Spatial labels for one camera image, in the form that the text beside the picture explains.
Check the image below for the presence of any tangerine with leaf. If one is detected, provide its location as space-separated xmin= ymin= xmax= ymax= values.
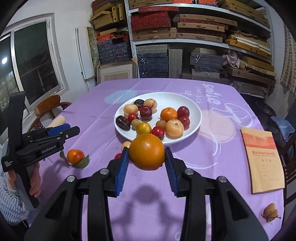
xmin=59 ymin=149 xmax=90 ymax=169

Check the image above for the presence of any dark purple fruit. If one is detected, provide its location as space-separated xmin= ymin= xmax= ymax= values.
xmin=115 ymin=115 xmax=130 ymax=131

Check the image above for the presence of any yellow pear fruit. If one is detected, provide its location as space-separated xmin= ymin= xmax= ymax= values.
xmin=123 ymin=104 xmax=138 ymax=116

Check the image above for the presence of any small yellow-orange tomato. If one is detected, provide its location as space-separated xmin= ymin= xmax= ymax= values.
xmin=136 ymin=122 xmax=152 ymax=136

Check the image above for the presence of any dark brown plum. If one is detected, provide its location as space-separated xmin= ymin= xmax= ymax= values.
xmin=133 ymin=99 xmax=144 ymax=110

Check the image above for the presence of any smooth orange fruit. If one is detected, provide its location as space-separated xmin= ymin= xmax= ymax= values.
xmin=128 ymin=134 xmax=165 ymax=171

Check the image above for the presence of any large red tomato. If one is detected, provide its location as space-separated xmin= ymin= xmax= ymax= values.
xmin=151 ymin=126 xmax=165 ymax=140

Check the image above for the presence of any large orange tangerine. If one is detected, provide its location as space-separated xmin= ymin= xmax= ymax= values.
xmin=160 ymin=108 xmax=178 ymax=122

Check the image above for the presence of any speckled yellow pepino melon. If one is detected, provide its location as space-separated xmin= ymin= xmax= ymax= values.
xmin=144 ymin=98 xmax=158 ymax=112

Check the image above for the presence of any grey knitted sleeve forearm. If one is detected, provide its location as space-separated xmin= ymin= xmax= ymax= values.
xmin=0 ymin=167 xmax=30 ymax=225

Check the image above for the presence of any person's left hand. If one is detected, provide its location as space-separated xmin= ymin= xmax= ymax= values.
xmin=6 ymin=162 xmax=41 ymax=198

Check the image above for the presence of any beige rolled glasses case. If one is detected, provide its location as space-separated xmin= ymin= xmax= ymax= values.
xmin=47 ymin=114 xmax=66 ymax=128

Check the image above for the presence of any wooden chair left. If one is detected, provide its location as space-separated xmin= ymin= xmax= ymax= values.
xmin=27 ymin=94 xmax=71 ymax=132

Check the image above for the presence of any longan cluster on branch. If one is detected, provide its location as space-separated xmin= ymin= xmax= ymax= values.
xmin=261 ymin=203 xmax=281 ymax=222

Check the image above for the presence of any small red cherry tomato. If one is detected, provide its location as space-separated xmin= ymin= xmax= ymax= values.
xmin=114 ymin=153 xmax=121 ymax=159

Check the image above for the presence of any yellow apricot fruit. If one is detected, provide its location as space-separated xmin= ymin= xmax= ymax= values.
xmin=121 ymin=141 xmax=132 ymax=150

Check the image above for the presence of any orange exercise notebook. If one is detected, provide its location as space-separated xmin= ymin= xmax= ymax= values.
xmin=241 ymin=126 xmax=285 ymax=194

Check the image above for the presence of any small red tomato plate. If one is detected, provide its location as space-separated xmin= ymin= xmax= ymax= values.
xmin=127 ymin=113 xmax=139 ymax=124

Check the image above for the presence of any dark red plum left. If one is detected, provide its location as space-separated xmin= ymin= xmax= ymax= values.
xmin=139 ymin=105 xmax=152 ymax=121

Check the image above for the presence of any dark red plum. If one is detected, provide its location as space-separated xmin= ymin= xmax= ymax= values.
xmin=177 ymin=106 xmax=190 ymax=118
xmin=139 ymin=105 xmax=152 ymax=121

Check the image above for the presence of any framed picture on floor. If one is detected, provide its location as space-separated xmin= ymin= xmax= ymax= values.
xmin=97 ymin=58 xmax=138 ymax=84

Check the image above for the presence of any small longan in plate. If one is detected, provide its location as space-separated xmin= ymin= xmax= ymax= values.
xmin=156 ymin=120 xmax=167 ymax=130

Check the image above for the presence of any dark wooden chair right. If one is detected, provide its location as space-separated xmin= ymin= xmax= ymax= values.
xmin=278 ymin=132 xmax=295 ymax=207

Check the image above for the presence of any white oval plate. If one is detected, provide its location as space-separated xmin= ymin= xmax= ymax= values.
xmin=113 ymin=92 xmax=203 ymax=146

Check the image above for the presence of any pale orange persimmon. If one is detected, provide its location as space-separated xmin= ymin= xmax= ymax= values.
xmin=166 ymin=119 xmax=184 ymax=138

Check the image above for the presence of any blue folded cloth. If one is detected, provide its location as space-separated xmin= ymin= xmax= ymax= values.
xmin=271 ymin=116 xmax=295 ymax=142

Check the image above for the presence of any red tomato in plate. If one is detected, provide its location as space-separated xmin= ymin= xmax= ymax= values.
xmin=179 ymin=116 xmax=190 ymax=130

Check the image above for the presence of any dark red plum right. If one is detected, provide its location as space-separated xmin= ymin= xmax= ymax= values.
xmin=177 ymin=106 xmax=190 ymax=118

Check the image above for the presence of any metal storage shelf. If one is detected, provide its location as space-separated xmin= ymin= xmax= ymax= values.
xmin=125 ymin=1 xmax=276 ymax=98

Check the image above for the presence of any window with white frame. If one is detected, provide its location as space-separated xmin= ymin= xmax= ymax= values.
xmin=1 ymin=13 xmax=69 ymax=143

